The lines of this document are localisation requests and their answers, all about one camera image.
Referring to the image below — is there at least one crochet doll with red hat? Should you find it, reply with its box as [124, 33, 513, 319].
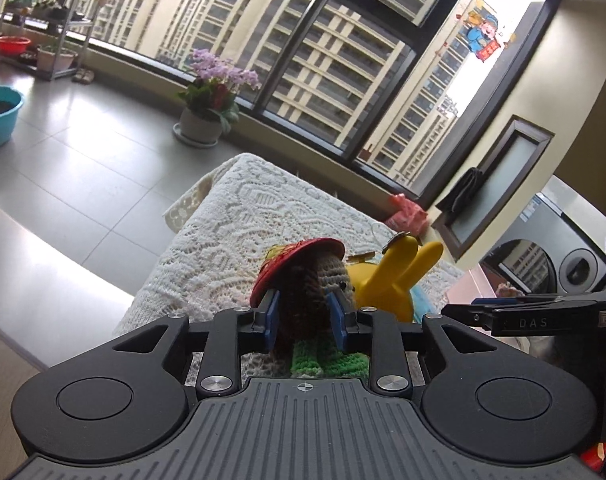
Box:
[250, 237, 371, 378]

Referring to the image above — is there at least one red basin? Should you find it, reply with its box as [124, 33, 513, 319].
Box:
[0, 36, 32, 57]

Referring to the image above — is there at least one large black framed window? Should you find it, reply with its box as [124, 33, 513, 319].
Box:
[0, 0, 564, 201]

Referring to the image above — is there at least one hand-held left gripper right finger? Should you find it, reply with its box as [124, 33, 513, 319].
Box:
[325, 292, 526, 397]

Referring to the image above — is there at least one light blue cloth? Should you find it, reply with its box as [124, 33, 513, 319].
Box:
[410, 287, 436, 323]

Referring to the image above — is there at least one dark hanging cloth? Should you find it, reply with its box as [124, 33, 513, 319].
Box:
[435, 166, 484, 213]

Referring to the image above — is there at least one white lace tablecloth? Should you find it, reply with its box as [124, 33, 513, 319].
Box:
[113, 152, 466, 381]

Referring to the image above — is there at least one potted pink flower plant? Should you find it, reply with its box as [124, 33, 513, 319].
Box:
[172, 49, 261, 150]

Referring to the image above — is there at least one pink cardboard box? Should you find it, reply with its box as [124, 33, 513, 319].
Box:
[443, 265, 498, 306]

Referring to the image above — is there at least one silver washing machine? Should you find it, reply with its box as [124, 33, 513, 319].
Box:
[478, 175, 606, 301]

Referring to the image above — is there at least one pink bag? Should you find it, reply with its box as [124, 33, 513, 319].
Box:
[385, 192, 430, 235]

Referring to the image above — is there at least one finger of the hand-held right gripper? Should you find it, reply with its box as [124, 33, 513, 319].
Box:
[472, 295, 606, 312]
[442, 305, 606, 337]

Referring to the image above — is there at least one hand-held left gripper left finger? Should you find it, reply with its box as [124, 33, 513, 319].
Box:
[110, 290, 282, 397]

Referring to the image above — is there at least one colourful figure window sticker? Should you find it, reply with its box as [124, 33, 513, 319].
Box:
[435, 0, 516, 63]

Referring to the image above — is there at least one yellow plush toy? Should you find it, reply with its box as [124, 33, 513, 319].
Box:
[345, 232, 445, 323]

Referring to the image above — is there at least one small dark framed window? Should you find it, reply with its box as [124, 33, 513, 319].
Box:
[430, 115, 556, 261]

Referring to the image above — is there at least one white planter pot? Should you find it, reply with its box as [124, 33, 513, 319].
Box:
[37, 42, 79, 73]

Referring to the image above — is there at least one metal shelf rack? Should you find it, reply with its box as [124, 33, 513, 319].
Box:
[0, 0, 106, 81]

